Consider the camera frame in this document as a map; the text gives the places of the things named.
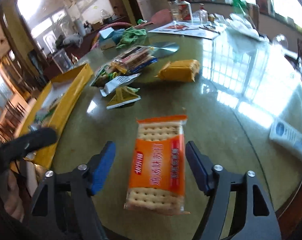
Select orange cracker pack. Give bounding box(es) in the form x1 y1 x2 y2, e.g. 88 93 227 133
124 114 187 216

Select yellow triangular snack packet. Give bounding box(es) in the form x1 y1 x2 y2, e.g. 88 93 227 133
107 86 141 109

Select yellow snack pack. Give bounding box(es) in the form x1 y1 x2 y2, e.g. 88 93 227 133
156 60 200 82

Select brown sandwich cracker pack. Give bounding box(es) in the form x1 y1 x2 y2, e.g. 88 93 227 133
111 46 158 75

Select yellow cardboard box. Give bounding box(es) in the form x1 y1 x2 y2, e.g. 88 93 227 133
14 63 94 169

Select white cream tube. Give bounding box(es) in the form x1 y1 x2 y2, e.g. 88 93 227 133
269 119 302 162

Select clear plastic cup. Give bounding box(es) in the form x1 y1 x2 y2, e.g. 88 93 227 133
52 49 74 73

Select black phone stand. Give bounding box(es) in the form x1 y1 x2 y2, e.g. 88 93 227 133
284 38 302 76

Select teal tissue box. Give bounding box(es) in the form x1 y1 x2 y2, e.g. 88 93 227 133
98 27 125 50

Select overturned clear glass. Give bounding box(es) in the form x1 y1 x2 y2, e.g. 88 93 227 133
272 34 288 49

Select green cloth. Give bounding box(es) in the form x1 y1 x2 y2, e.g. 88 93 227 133
116 27 147 49

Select metal turntable disc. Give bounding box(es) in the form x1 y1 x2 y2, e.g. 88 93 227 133
149 42 180 59

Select printed paper sheet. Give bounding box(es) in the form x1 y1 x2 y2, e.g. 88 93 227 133
149 21 226 40

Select white plastic bag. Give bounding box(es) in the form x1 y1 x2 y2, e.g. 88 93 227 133
225 13 269 42

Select small clear bottle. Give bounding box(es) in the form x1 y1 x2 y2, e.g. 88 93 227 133
197 4 208 24

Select green plastic bag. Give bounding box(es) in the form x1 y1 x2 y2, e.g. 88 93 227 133
232 0 247 15

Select white liquor bottle red label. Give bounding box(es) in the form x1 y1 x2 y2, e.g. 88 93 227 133
179 0 193 21

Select pink plastic chair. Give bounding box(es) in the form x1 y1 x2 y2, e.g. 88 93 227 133
151 9 172 24

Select glass jar black lid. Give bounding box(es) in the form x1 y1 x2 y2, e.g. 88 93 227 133
167 0 182 21

